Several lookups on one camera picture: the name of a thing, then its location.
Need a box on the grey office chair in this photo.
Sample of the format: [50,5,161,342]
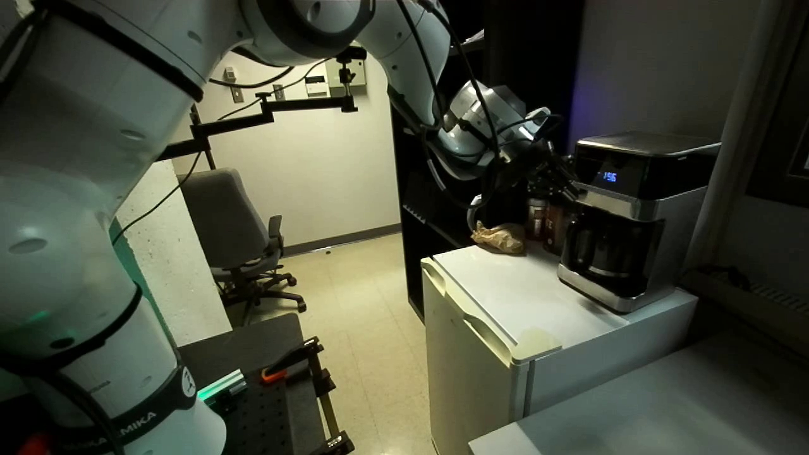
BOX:
[181,170,306,311]

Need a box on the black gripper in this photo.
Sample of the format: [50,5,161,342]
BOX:
[483,146,583,224]

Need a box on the brown crumpled paper bag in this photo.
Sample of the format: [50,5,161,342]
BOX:
[471,224,525,256]

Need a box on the white mini fridge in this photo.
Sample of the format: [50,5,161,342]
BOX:
[420,246,697,455]

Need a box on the black work table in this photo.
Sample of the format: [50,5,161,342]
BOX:
[179,317,325,455]

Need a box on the orange handled bar clamp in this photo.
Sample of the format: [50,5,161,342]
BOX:
[257,336,353,455]

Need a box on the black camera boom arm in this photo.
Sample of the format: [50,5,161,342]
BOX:
[156,96,358,163]

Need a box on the black shelf cabinet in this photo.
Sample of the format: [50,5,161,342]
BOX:
[391,0,583,317]

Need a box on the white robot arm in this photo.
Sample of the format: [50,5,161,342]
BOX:
[0,0,550,455]

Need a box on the white wall outlet box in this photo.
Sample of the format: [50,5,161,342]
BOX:
[325,60,367,96]

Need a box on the black silver coffeemaker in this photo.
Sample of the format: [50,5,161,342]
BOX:
[559,133,720,315]

